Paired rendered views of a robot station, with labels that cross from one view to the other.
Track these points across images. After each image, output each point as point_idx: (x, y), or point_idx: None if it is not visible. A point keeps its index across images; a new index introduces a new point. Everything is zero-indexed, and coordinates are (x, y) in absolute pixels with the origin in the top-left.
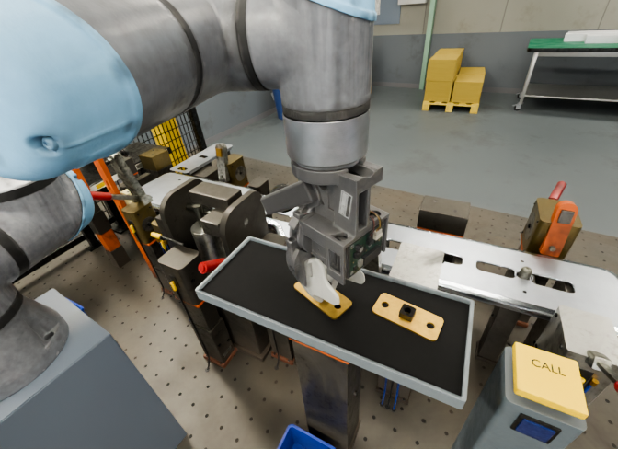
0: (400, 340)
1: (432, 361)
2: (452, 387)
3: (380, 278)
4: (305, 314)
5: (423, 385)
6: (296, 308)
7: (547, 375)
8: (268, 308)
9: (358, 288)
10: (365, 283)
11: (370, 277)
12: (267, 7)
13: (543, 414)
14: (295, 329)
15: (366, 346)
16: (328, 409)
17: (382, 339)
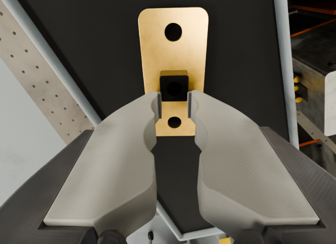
0: (195, 190)
1: (197, 214)
2: (185, 228)
3: (287, 122)
4: (122, 85)
5: (166, 223)
6: (114, 62)
7: None
8: (56, 14)
9: (239, 110)
10: (258, 113)
11: (279, 109)
12: None
13: (219, 242)
14: (83, 105)
15: (158, 173)
16: None
17: (180, 179)
